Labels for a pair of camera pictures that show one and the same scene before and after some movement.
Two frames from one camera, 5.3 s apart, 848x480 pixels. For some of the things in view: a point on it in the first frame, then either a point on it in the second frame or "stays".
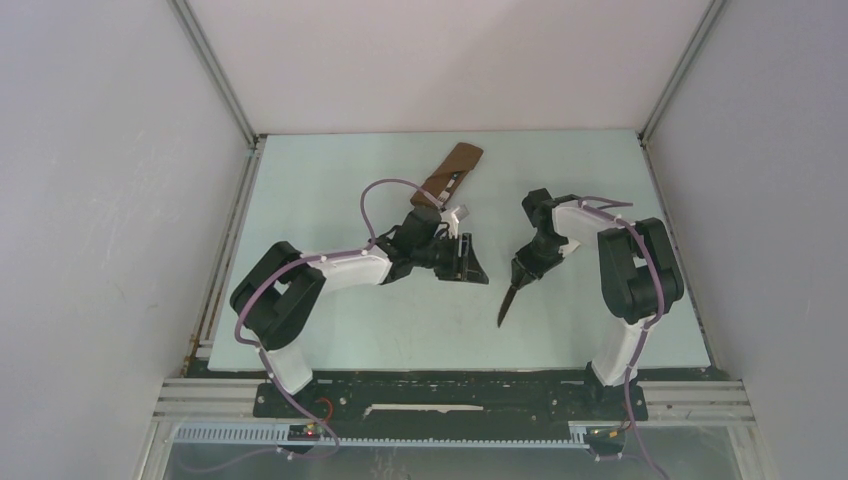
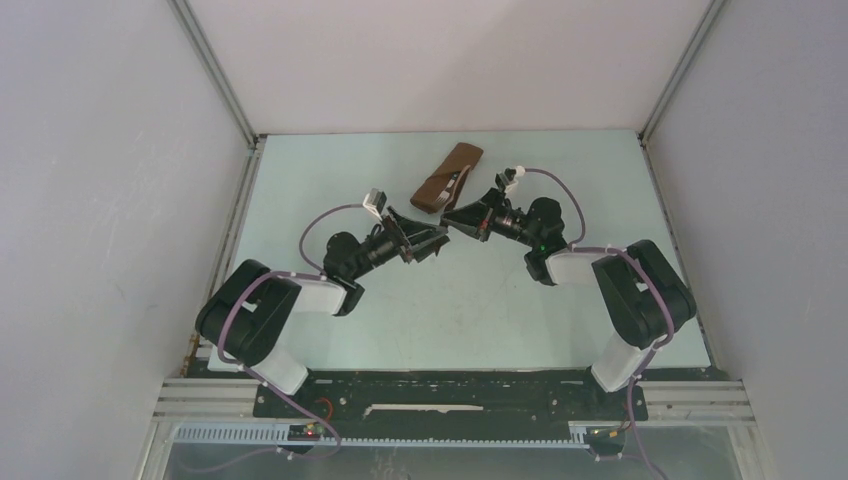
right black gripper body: (538, 255) → (509, 222)
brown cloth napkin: (462, 158) stays
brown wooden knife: (506, 304) → (467, 168)
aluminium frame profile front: (201, 401) stays
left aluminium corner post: (207, 56) stays
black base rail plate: (453, 400) stays
